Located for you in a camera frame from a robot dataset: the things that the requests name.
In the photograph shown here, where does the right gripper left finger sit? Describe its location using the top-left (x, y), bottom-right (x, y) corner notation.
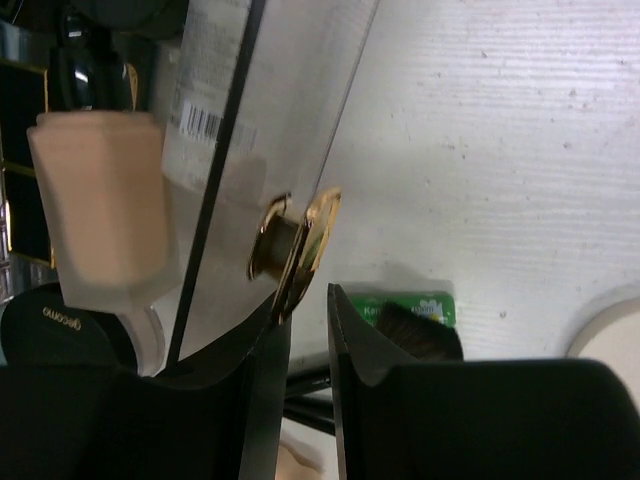
top-left (1, 305), bottom-right (291, 479)

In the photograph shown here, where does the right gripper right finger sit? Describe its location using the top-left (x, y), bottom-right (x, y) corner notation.
top-left (327, 284), bottom-right (639, 479)

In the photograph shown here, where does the black round gecomo compact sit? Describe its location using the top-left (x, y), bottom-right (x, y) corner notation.
top-left (1, 283), bottom-right (138, 370)

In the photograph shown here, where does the clear acrylic box door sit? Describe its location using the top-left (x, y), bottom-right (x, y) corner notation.
top-left (160, 1), bottom-right (377, 365)

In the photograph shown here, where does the white round powder puff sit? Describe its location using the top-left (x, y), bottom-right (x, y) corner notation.
top-left (567, 293), bottom-right (639, 374)

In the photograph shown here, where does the beige foundation bottle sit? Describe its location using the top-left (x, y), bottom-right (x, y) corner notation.
top-left (27, 11), bottom-right (175, 313)

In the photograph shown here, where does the clear bottle blue label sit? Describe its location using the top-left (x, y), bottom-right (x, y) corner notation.
top-left (163, 0), bottom-right (251, 194)

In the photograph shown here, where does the gold black mirror compact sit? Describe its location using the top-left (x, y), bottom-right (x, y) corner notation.
top-left (1, 18), bottom-right (55, 303)

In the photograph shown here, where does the peach makeup sponge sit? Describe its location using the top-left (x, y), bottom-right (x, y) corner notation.
top-left (274, 429), bottom-right (339, 480)

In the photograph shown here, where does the black kabuki brush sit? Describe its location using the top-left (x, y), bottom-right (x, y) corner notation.
top-left (284, 292), bottom-right (464, 436)

